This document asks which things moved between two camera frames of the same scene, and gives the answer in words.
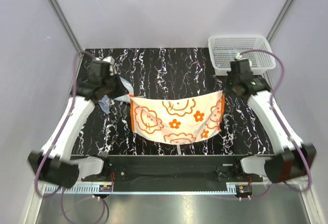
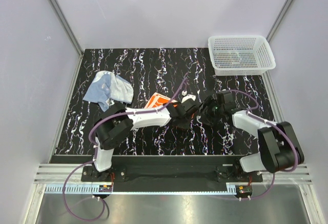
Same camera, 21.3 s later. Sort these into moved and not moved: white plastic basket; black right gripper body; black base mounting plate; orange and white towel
Moved: black right gripper body; orange and white towel
Not moved: white plastic basket; black base mounting plate
